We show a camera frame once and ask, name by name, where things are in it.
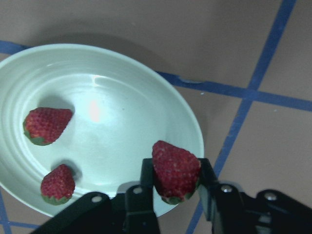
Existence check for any strawberry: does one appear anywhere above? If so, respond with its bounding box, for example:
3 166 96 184
152 140 201 205
23 107 73 146

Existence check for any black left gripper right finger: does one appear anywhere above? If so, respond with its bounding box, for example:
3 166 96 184
198 158 312 234

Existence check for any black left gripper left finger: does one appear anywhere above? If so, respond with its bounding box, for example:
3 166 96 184
34 158 160 234

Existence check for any strawberry plate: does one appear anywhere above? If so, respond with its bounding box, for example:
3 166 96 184
40 164 76 205

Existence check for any light green plate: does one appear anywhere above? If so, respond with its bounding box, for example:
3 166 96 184
0 44 204 216

